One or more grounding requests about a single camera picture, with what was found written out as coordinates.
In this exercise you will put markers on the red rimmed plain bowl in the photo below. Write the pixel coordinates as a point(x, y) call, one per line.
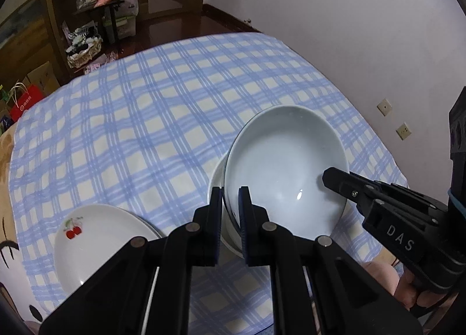
point(280, 155)

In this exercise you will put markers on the blue checked tablecloth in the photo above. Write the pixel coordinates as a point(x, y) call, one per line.
point(145, 133)

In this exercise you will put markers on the wall socket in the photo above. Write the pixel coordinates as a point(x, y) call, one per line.
point(403, 131)
point(384, 107)

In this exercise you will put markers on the upper wall socket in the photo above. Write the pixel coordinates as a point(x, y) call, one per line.
point(384, 107)

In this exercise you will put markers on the red paper shopping bag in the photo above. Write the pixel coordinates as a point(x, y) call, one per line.
point(24, 98)

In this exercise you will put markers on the small black side table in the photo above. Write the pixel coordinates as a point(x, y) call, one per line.
point(118, 16)

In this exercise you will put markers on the large cherry plate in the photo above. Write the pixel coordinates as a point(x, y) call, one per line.
point(89, 236)

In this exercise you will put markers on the wicker basket with items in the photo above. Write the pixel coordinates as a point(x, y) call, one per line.
point(85, 44)

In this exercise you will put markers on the cardboard box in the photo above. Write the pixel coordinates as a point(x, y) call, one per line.
point(44, 78)

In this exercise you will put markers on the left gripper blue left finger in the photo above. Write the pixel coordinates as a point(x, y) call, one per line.
point(144, 288)

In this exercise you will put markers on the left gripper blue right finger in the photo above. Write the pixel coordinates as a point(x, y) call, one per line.
point(317, 287)

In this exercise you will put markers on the person's right hand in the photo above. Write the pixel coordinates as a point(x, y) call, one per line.
point(412, 293)

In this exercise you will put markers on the lower wall socket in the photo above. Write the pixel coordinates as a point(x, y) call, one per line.
point(403, 131)

